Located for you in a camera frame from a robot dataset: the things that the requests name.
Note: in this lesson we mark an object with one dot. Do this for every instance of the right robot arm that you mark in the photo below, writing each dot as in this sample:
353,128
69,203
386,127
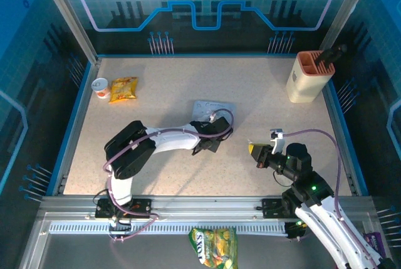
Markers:
319,222

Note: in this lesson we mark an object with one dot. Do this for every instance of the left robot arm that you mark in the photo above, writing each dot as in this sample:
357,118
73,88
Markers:
175,140

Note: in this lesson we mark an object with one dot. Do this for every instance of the silver foil pouch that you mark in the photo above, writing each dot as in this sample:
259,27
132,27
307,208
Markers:
203,107

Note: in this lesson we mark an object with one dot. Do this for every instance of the beige utensil holder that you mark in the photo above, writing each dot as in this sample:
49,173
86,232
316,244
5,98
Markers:
305,84

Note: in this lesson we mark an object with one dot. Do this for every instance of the yellow snack packet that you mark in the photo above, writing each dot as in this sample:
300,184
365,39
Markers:
123,89

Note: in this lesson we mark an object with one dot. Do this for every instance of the green Fox's candy bag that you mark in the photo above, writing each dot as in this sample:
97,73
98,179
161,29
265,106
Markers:
214,248

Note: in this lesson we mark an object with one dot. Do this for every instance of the purple snack packet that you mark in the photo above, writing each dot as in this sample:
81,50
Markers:
374,244

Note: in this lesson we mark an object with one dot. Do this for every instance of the white yogurt cup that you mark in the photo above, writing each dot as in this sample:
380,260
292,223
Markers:
101,87

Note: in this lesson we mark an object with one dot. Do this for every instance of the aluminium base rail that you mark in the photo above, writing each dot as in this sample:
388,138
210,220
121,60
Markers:
206,204

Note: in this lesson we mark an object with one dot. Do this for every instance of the aluminium frame post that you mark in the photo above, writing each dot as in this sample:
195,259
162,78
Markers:
344,8
70,15

